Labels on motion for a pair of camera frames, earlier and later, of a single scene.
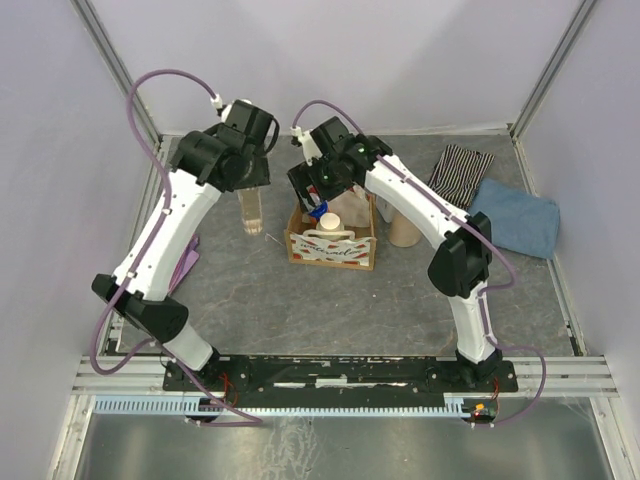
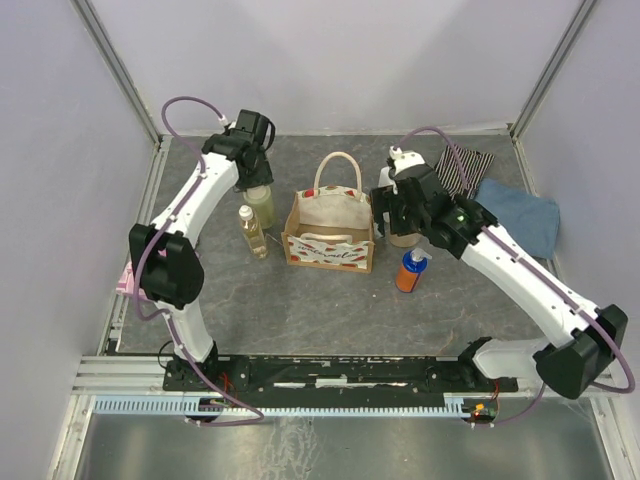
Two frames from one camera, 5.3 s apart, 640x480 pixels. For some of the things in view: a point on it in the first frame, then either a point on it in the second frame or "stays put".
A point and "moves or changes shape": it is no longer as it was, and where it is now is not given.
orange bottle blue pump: (319, 210) -> (411, 268)
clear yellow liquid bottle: (251, 208) moves or changes shape
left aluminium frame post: (89, 18) stays put
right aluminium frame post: (551, 71) stays put
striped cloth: (458, 173) stays put
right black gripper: (304, 175) -> (384, 200)
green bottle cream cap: (330, 221) -> (261, 199)
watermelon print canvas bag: (346, 236) stays put
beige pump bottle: (403, 233) stays put
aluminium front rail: (568, 377) stays put
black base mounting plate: (340, 377) stays put
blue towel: (520, 222) stays put
